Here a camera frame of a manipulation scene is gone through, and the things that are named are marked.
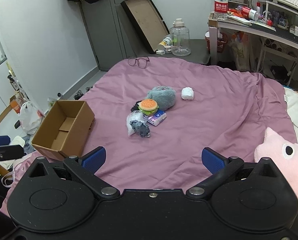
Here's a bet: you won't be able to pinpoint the purple frame eyeglasses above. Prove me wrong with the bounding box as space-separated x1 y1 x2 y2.
128 56 150 69

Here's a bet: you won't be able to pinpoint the large clear water jug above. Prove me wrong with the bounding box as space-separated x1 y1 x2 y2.
170 18 191 56

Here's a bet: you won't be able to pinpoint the blue denim fabric patch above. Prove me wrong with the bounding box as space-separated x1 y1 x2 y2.
130 120 150 138

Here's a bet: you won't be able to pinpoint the blue tissue pack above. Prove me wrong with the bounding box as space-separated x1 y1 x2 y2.
143 109 167 126

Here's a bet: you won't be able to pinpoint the pink plush pillow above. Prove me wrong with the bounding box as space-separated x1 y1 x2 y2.
254 127 298 198

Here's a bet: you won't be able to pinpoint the red plastic basket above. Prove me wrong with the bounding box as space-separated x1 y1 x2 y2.
205 30 229 54

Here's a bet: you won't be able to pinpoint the white plastic shopping bag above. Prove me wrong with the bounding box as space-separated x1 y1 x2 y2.
18 101 44 135

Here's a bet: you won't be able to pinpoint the white small charger box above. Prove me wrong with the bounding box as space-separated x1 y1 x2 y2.
156 50 166 55

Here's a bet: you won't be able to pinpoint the brown cardboard box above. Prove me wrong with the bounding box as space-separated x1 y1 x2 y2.
31 100 95 160

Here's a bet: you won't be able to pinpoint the white desk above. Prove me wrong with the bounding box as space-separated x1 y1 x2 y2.
208 11 298 65

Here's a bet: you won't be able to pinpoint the clear plastic bag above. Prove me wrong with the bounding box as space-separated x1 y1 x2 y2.
126 111 146 137

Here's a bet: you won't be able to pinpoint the pink bed sheet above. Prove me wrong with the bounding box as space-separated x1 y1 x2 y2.
0 56 298 217

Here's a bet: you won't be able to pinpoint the hamburger plush toy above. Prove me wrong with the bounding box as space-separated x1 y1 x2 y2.
138 99 159 116

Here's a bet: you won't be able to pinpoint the red label water bottle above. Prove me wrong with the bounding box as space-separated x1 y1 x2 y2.
214 0 228 21

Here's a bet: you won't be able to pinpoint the translucent printed shopping bag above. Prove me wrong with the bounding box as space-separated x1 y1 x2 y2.
228 31 256 72

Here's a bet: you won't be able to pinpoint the white yellow supplement bottle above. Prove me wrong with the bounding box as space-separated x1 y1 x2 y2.
157 35 172 50

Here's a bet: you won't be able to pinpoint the black stitched fabric pouch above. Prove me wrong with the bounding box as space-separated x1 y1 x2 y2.
130 101 141 112

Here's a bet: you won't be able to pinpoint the grey fluffy plush toy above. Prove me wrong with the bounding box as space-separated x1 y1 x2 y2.
146 86 176 111

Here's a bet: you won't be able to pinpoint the white towel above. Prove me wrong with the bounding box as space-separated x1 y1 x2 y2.
181 87 194 100

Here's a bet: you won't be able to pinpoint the flat cardboard tray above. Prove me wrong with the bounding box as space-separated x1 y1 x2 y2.
121 0 170 54

